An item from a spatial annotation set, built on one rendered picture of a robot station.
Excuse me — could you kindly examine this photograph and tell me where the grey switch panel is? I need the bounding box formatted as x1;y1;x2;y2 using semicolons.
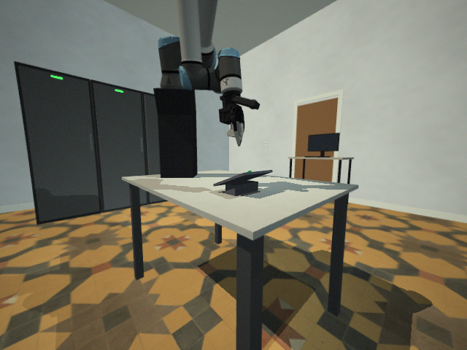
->
213;170;271;196

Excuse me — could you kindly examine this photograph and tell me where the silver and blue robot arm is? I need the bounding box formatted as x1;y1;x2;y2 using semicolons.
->
158;0;242;95

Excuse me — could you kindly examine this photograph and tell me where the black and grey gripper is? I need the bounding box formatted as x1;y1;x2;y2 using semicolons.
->
219;90;244;147

